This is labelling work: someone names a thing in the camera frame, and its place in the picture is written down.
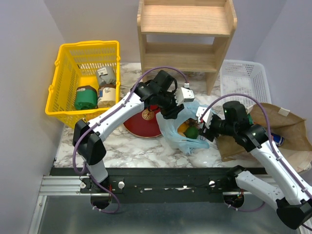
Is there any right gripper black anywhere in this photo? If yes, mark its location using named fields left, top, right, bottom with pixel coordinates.
left=197, top=113, right=236, bottom=142

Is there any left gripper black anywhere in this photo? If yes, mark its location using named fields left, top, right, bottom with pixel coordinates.
left=156, top=90, right=184, bottom=120

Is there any light blue plastic bag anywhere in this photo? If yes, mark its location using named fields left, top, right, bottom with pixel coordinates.
left=156, top=100, right=210, bottom=154

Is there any orange fruit with leaf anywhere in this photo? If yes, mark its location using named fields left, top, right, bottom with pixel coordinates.
left=177, top=122, right=190, bottom=137

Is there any green lime fruit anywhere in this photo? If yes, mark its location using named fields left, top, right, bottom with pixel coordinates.
left=184, top=126, right=199, bottom=139

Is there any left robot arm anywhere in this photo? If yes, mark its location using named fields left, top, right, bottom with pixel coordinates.
left=73, top=70, right=184, bottom=193

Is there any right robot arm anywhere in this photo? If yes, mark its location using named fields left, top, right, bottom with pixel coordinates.
left=196, top=101, right=312, bottom=230

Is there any beige wrapped food package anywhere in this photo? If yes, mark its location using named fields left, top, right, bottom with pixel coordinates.
left=97, top=84, right=116, bottom=108

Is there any grey wrapped food package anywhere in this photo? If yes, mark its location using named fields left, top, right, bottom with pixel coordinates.
left=96, top=66, right=117, bottom=86

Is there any green wrapped food package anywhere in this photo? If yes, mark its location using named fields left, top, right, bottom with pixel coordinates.
left=74, top=85, right=98, bottom=110

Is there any brown paper grocery bag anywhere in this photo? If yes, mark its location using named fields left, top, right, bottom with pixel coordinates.
left=216, top=103, right=312, bottom=173

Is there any red round lacquer tray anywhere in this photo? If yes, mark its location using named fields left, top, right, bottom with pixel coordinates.
left=124, top=105, right=161, bottom=138

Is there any green snack packet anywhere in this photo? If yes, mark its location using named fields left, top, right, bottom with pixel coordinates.
left=247, top=114, right=254, bottom=125

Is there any white plastic mesh basket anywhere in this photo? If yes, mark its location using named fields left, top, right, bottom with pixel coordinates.
left=219, top=59, right=272, bottom=104

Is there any blue drink can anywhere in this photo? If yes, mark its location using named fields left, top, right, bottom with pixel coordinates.
left=271, top=133, right=285, bottom=147

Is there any wooden shelf rack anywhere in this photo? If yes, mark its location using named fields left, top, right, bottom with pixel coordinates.
left=137, top=0, right=237, bottom=94

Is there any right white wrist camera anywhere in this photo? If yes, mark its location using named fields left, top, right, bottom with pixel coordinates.
left=195, top=106, right=213, bottom=129

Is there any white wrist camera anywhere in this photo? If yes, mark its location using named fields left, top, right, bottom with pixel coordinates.
left=195, top=106, right=213, bottom=129
left=174, top=87, right=195, bottom=106

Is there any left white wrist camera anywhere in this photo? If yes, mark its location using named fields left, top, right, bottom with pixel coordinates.
left=174, top=87, right=195, bottom=106

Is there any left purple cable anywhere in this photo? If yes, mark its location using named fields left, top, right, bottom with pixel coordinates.
left=72, top=66, right=191, bottom=214

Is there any purple cable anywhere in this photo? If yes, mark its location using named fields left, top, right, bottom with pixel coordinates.
left=72, top=66, right=191, bottom=214
left=198, top=94, right=312, bottom=231

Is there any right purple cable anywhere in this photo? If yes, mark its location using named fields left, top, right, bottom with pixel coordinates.
left=198, top=94, right=312, bottom=231

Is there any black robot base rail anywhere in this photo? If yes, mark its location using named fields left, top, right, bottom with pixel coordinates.
left=50, top=167, right=273, bottom=204

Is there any aluminium frame profile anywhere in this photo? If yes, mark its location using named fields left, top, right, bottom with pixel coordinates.
left=27, top=175, right=85, bottom=234

